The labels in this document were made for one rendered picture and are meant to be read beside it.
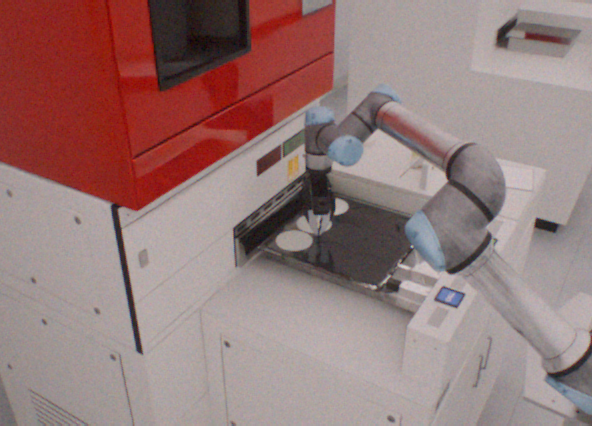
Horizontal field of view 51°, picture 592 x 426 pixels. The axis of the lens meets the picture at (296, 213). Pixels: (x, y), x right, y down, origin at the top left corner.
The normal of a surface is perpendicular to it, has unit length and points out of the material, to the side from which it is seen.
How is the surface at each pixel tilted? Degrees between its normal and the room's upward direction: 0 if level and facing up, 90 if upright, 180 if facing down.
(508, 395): 0
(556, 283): 0
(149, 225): 90
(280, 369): 90
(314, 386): 90
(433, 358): 90
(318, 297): 0
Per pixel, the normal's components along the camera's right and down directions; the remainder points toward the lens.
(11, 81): -0.52, 0.44
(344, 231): 0.00, -0.85
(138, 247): 0.85, 0.27
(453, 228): 0.04, 0.04
